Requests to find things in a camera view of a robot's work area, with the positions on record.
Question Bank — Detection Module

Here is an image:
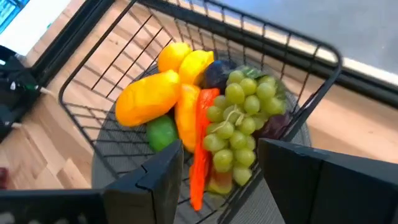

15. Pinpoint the grey round woven mat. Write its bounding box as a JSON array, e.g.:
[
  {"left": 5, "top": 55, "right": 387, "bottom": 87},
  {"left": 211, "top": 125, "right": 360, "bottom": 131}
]
[{"left": 91, "top": 46, "right": 312, "bottom": 224}]

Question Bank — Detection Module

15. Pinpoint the black wire basket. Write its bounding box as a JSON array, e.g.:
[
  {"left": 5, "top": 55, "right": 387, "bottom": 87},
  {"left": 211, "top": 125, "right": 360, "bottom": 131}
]
[{"left": 58, "top": 0, "right": 343, "bottom": 224}]

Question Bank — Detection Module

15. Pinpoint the large yellow-orange mango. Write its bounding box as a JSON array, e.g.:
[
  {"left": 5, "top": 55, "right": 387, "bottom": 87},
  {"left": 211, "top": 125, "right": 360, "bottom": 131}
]
[{"left": 114, "top": 69, "right": 182, "bottom": 128}]

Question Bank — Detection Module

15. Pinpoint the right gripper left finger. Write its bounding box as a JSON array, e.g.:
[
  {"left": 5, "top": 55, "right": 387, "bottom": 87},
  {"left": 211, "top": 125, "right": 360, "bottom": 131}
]
[{"left": 104, "top": 139, "right": 185, "bottom": 224}]

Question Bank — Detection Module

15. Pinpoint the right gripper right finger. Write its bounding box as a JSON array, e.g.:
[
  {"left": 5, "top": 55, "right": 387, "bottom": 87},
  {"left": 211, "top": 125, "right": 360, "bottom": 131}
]
[{"left": 257, "top": 139, "right": 398, "bottom": 224}]

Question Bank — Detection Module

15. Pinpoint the green grape bunch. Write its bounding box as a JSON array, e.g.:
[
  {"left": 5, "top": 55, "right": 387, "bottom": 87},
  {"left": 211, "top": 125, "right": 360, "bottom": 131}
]
[{"left": 202, "top": 65, "right": 287, "bottom": 187}]

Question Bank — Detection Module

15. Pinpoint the yellow lemon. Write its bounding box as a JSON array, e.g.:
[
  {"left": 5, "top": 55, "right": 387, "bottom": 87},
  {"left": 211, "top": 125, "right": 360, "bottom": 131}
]
[
  {"left": 157, "top": 42, "right": 193, "bottom": 73},
  {"left": 178, "top": 49, "right": 215, "bottom": 85}
]

